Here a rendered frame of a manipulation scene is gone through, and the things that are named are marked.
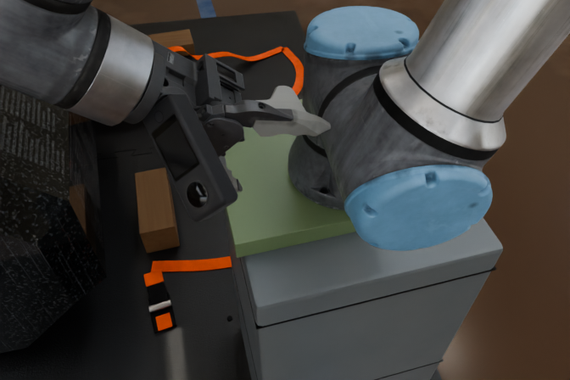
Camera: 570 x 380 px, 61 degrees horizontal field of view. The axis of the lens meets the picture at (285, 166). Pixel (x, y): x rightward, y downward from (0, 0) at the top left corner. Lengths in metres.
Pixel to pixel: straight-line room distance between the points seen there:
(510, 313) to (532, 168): 0.74
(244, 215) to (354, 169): 0.28
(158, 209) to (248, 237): 1.08
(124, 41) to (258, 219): 0.40
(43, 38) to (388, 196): 0.32
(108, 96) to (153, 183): 1.46
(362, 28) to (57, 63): 0.38
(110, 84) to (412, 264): 0.52
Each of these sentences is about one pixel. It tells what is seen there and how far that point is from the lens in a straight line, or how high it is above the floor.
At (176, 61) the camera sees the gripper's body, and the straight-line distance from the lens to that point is 0.51.
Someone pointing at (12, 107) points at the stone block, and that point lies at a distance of 1.40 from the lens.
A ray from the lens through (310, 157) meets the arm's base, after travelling 0.74.
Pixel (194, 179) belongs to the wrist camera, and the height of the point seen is 1.15.
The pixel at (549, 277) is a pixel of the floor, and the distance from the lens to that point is 1.95.
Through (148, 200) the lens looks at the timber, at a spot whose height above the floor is 0.13.
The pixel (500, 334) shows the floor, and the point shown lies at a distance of 1.76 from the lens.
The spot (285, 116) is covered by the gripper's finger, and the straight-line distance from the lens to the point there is 0.49.
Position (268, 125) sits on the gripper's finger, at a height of 1.15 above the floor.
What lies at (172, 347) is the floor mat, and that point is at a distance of 1.63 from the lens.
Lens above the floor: 1.47
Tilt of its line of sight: 46 degrees down
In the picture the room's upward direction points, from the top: straight up
